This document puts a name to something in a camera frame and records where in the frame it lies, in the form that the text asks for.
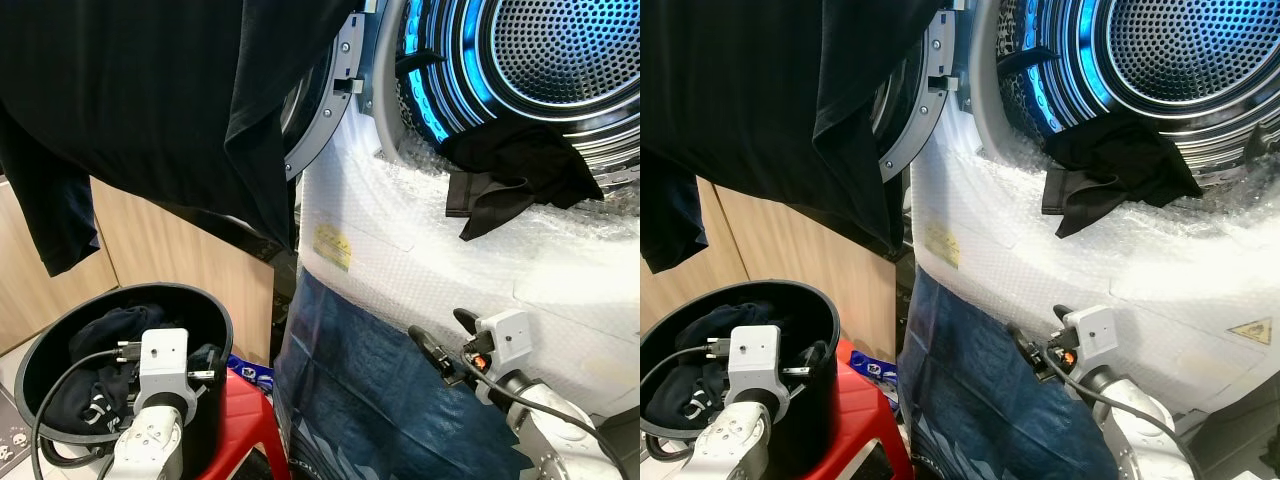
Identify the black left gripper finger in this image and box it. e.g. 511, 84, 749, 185
188, 343, 225, 389
780, 338, 833, 381

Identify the black garment with logo print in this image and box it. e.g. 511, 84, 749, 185
45, 350, 141, 438
645, 350, 736, 441

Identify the white bubble wrapped washing machine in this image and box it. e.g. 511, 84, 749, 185
905, 0, 1280, 421
295, 0, 641, 421

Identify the black plastic bucket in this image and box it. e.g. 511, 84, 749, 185
15, 283, 235, 476
640, 280, 841, 480

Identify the red plastic stool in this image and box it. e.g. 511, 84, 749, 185
800, 340, 916, 480
200, 365, 293, 480

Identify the dark blue tarp sheet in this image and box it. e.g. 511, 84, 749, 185
273, 268, 531, 480
897, 268, 1121, 480

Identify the light wooden cabinet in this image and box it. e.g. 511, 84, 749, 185
0, 175, 278, 366
640, 180, 906, 361

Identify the yellow rectangular sticker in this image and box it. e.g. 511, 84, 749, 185
313, 224, 353, 272
922, 220, 961, 269

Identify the plain black garment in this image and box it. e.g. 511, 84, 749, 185
440, 122, 605, 242
1040, 118, 1204, 239

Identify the yellow triangle warning sticker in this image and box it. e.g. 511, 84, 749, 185
1228, 317, 1274, 347

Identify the grey box with stickers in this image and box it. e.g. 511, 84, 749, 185
0, 385, 34, 473

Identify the grey round washer door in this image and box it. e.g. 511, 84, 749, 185
875, 10, 961, 184
283, 12, 366, 183

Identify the large black hanging cloth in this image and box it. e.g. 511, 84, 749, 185
0, 0, 363, 278
640, 0, 946, 276

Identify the perforated steel washer drum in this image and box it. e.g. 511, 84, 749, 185
1000, 0, 1280, 186
395, 0, 641, 166

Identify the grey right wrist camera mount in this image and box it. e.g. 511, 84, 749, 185
474, 309, 534, 379
1062, 304, 1121, 369

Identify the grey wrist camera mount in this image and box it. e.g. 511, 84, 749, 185
722, 324, 783, 416
474, 309, 534, 379
1062, 304, 1121, 369
135, 327, 193, 421

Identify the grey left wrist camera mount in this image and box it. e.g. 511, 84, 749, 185
135, 327, 193, 421
722, 324, 783, 416

